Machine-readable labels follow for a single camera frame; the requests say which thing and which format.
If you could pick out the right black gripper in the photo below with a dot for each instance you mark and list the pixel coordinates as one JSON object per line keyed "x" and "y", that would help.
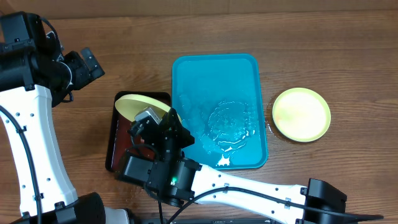
{"x": 171, "y": 132}

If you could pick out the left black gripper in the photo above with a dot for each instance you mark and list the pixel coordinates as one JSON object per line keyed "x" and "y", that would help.
{"x": 74, "y": 60}

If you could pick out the yellow plate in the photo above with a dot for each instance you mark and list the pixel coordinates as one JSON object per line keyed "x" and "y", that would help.
{"x": 132, "y": 104}
{"x": 301, "y": 114}

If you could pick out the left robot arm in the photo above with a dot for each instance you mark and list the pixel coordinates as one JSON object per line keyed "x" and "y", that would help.
{"x": 32, "y": 83}

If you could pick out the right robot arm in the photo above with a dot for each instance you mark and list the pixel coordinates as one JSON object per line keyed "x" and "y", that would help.
{"x": 158, "y": 165}

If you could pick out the black tray with red water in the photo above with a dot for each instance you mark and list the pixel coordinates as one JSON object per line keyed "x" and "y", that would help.
{"x": 119, "y": 138}

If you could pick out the teal plastic tray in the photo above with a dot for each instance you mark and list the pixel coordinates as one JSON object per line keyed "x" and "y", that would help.
{"x": 219, "y": 100}

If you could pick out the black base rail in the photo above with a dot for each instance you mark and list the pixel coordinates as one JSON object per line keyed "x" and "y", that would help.
{"x": 207, "y": 221}

